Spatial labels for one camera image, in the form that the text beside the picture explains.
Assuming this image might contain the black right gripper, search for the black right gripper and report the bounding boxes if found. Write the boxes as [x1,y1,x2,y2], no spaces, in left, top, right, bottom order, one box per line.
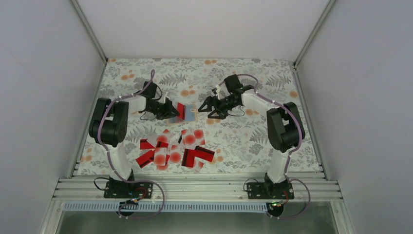
[198,95,239,120]

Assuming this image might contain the red card with black stripe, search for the red card with black stripe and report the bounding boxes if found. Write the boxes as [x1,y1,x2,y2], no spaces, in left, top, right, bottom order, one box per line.
[176,102,186,121]

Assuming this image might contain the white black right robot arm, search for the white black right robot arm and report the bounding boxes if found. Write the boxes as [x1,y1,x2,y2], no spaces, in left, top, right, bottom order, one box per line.
[198,75,305,198]

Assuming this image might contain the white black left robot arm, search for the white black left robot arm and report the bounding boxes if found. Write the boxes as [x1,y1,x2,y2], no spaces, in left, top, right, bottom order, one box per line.
[89,81,180,197]

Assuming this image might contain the pile of red white cards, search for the pile of red white cards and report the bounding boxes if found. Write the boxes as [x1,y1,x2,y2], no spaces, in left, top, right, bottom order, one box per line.
[136,129,215,172]

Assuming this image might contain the floral patterned table mat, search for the floral patterned table mat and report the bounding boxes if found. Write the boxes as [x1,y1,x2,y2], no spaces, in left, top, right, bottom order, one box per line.
[77,58,323,175]

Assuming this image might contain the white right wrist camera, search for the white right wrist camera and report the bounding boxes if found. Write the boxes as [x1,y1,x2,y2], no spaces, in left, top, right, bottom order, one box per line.
[211,85,223,100]

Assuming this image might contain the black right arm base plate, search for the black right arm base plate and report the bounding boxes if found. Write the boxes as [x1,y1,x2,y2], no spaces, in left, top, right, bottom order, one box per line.
[246,180,295,200]

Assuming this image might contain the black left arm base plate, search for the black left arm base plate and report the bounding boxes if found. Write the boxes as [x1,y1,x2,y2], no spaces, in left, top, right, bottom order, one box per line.
[103,180,153,199]

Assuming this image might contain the aluminium rail frame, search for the aluminium rail frame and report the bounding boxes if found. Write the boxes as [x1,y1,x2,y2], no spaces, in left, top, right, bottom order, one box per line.
[38,0,356,234]

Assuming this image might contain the slotted grey cable duct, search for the slotted grey cable duct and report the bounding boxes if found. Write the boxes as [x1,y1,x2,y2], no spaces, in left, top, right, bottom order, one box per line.
[62,201,282,213]

